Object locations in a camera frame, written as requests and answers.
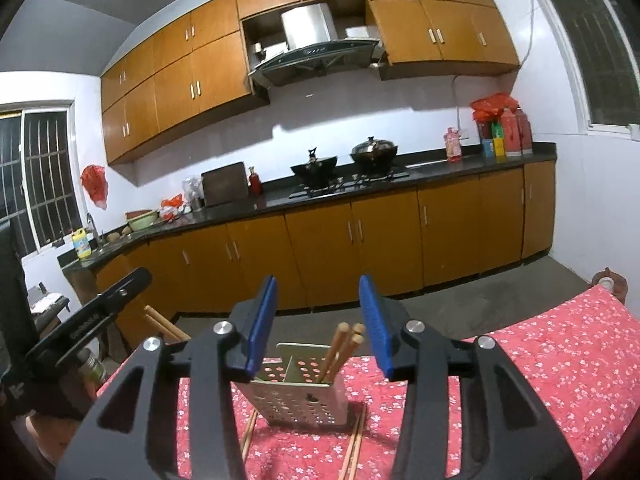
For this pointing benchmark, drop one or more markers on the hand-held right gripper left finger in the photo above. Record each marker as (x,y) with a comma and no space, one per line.
(262,330)

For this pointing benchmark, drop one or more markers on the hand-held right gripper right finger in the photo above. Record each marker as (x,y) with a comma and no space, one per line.
(375,325)

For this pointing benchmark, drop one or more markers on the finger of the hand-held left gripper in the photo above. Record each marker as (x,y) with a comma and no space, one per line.
(90,322)

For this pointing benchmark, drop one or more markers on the wooden chopstick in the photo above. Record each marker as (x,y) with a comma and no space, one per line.
(347,355)
(350,447)
(165,327)
(169,321)
(356,440)
(247,435)
(251,432)
(350,342)
(334,350)

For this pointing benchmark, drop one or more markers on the beige perforated chopstick holder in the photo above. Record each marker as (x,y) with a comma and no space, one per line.
(290,400)

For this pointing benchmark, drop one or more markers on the white cloth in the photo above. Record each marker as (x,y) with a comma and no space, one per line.
(50,303)

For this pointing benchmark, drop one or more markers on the yellow detergent bottle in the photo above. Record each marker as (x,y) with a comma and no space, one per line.
(81,246)

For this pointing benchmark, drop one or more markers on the wooden lower kitchen cabinets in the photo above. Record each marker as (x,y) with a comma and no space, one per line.
(385,240)

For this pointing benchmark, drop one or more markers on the metal faucet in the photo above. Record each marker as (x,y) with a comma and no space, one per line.
(91,227)

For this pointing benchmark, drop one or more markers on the green plastic basin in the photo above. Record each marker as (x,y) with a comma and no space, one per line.
(144,222)

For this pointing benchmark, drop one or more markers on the red plastic bag on counter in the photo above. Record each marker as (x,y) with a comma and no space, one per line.
(171,206)

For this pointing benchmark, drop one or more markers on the black gas stove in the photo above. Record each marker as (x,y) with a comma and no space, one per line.
(350,185)

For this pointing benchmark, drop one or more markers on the small red bottle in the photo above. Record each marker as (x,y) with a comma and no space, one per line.
(255,184)

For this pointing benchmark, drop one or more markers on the dark wooden cutting board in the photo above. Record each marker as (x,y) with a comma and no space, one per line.
(225,184)

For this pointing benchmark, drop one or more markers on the barred window beside sink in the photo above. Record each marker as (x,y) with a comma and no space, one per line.
(45,175)

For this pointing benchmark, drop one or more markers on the clear plastic bag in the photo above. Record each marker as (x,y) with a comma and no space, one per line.
(193,191)

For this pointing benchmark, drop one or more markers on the black open wok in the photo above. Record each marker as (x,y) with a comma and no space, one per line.
(312,169)

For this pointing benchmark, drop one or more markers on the wok with metal lid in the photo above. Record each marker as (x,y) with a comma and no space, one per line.
(374,152)

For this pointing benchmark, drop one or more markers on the black kitchen countertop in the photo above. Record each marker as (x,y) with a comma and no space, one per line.
(450,165)

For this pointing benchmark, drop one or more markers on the red floral tablecloth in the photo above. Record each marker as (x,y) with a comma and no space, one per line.
(550,360)

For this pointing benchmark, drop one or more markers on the pink plastic bottle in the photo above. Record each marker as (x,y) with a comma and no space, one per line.
(453,146)

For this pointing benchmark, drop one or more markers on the blue yellow box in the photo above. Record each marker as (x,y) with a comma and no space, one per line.
(488,147)

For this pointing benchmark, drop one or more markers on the green carton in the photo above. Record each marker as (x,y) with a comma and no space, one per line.
(498,139)

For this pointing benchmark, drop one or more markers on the large red bottle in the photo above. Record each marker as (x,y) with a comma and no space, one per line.
(511,135)
(526,132)

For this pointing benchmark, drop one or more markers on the carved wooden chair back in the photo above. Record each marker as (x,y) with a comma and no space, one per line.
(607,284)

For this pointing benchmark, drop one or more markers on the red plastic bag over bottles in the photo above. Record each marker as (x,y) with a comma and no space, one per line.
(492,106)

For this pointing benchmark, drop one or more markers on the steel range hood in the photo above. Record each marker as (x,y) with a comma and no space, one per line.
(310,55)

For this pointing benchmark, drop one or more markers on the barred window beside bottles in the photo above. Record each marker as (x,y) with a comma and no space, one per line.
(600,45)

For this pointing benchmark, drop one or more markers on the red plastic bag on wall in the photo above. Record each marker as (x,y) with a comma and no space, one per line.
(95,185)

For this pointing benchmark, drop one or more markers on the wooden upper wall cabinets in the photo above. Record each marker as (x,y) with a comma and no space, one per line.
(210,75)

